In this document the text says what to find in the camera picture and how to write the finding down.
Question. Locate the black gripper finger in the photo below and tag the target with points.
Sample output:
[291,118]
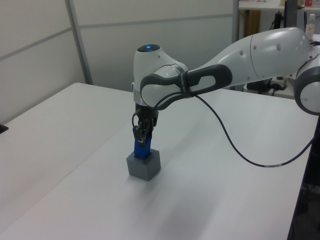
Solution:
[140,132]
[150,130]

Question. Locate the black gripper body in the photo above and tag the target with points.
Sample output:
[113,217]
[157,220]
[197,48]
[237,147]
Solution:
[148,115]

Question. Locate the blue block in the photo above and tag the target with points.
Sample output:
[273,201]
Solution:
[142,151]

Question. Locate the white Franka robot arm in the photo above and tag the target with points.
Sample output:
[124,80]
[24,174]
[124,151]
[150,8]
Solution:
[262,55]

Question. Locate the grey hollow cuboid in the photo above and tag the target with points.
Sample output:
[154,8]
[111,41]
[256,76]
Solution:
[140,168]

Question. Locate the pale wooden cabinet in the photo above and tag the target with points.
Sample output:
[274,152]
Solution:
[252,23]

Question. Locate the dark grey pillar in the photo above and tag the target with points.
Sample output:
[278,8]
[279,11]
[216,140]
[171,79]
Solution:
[290,12]

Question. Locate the clear bottle with orange label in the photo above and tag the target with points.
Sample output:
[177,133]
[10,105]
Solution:
[310,23]

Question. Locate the grey partition post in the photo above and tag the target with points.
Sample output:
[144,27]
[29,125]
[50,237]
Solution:
[236,20]
[80,45]

